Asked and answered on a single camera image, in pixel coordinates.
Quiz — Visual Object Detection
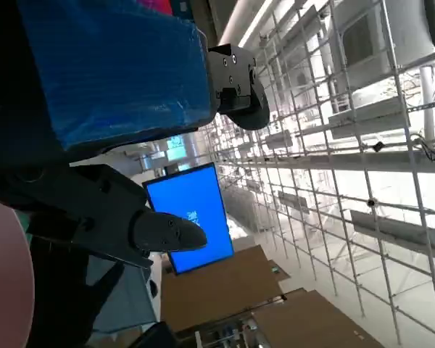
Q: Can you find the pink bowl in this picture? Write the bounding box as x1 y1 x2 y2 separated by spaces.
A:
0 201 36 348

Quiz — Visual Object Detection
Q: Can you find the white ceiling air unit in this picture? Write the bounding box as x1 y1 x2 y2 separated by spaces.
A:
333 0 435 79

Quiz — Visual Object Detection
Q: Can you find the large blue monitor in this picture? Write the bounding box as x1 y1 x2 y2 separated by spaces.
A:
143 162 236 276

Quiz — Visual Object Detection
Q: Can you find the white ceiling grid frame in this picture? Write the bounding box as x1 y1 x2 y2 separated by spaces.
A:
199 0 435 345

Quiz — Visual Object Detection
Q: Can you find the left robot hand blue tape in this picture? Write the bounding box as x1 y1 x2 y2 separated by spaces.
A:
0 0 271 269

